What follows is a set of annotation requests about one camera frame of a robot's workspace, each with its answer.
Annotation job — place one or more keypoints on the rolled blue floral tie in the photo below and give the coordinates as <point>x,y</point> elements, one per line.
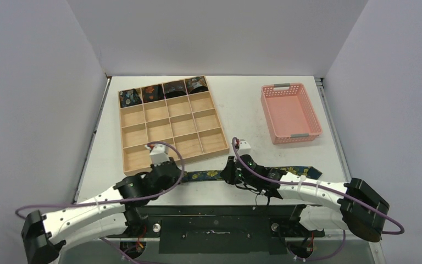
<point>129,98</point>

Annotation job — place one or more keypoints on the blue yellow floral tie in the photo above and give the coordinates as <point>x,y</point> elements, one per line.
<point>214,175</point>

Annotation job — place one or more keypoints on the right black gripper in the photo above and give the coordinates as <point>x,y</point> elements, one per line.
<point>229,174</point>

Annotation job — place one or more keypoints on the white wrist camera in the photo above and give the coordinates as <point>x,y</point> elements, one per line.
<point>242,147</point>
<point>158,153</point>

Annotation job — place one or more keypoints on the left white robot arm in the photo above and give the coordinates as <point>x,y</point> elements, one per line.
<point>112,212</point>

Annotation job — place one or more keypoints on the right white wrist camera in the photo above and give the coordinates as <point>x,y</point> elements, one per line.
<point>242,147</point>

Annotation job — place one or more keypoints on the rolled dark patterned tie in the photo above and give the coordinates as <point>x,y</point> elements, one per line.
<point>174,89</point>

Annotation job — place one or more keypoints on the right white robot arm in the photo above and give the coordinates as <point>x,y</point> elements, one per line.
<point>353,205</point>

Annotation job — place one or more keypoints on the rolled orange floral tie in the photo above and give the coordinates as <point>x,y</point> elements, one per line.
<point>152,93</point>

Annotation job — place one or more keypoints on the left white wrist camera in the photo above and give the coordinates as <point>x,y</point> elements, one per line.
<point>158,153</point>

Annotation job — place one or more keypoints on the rolled brown patterned tie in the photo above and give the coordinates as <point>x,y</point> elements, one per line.
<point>196,84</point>

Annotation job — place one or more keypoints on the pink plastic basket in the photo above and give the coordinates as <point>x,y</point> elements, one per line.
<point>289,113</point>

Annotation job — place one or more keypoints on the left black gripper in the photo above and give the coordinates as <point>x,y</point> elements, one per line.
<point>176,180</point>

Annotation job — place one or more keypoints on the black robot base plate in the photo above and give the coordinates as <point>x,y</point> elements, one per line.
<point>220,229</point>

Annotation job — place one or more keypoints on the wooden compartment tray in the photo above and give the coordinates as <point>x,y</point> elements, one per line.
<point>189,123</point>

